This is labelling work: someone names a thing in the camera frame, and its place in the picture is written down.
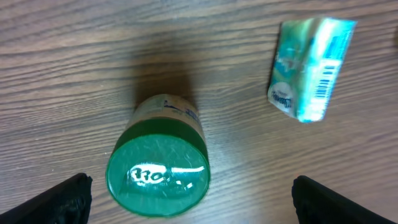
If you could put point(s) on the green white yogurt cup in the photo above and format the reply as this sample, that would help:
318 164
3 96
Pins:
159 166

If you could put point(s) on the small teal white carton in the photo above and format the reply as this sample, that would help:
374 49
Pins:
308 59

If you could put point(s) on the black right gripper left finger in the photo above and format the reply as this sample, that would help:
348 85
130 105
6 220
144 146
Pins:
67 202

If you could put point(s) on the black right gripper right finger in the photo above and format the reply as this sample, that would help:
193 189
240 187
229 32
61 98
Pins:
317 204

